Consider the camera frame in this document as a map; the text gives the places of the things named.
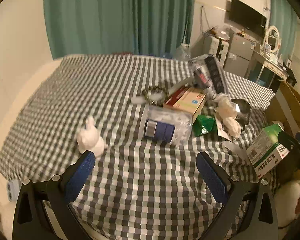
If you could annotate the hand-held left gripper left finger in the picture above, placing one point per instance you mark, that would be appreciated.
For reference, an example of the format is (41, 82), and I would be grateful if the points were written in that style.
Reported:
(81, 175)

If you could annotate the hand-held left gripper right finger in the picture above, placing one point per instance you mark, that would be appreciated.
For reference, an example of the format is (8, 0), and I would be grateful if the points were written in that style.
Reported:
(211, 177)

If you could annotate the green and white medicine box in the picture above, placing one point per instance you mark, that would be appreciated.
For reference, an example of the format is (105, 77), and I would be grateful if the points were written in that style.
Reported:
(263, 147)

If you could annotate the white paper strip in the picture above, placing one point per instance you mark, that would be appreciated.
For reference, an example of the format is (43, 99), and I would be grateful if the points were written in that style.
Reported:
(233, 151)

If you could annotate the brown cardboard box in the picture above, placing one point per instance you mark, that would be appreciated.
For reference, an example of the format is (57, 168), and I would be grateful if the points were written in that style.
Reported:
(290, 105)

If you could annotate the white rabbit figurine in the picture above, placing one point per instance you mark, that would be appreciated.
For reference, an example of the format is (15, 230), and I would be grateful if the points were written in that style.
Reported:
(91, 140)

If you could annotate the green foil packet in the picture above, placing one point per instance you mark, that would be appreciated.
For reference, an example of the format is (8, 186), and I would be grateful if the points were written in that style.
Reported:
(203, 126)

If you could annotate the black pouch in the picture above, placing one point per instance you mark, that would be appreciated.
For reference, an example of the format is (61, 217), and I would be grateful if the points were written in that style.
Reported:
(243, 110)

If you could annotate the light blue phone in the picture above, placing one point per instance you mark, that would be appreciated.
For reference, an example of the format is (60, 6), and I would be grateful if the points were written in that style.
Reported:
(12, 190)

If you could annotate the white glass-door cabinet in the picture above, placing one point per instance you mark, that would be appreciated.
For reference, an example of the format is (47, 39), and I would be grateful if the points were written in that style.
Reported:
(262, 72)

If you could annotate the red and beige box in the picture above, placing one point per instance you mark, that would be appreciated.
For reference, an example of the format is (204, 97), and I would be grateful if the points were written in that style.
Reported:
(186, 102)

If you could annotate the checkered bedsheet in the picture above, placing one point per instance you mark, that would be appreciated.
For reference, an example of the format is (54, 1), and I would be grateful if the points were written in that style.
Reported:
(90, 92)

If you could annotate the long white tube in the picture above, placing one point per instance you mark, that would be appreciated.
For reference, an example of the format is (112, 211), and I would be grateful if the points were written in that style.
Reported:
(181, 86)

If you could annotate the grey fridge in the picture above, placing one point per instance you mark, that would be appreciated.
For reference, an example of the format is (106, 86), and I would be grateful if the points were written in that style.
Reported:
(240, 52)

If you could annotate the white framed mirror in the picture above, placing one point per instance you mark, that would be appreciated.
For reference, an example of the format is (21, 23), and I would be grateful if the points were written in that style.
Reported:
(266, 37)

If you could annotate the white drawer unit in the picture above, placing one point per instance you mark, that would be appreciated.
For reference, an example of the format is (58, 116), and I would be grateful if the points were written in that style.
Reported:
(212, 47)

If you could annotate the clear water bottle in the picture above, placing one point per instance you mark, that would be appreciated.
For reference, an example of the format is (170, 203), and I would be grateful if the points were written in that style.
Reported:
(182, 52)

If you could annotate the narrow green curtain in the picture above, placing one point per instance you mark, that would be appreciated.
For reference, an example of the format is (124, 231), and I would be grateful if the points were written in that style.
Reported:
(282, 12)

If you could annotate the black television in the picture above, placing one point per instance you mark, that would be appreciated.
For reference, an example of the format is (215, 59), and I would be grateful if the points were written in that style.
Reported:
(246, 16)

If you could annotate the wide green curtain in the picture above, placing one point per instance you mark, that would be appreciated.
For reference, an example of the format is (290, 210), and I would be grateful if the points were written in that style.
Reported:
(102, 17)

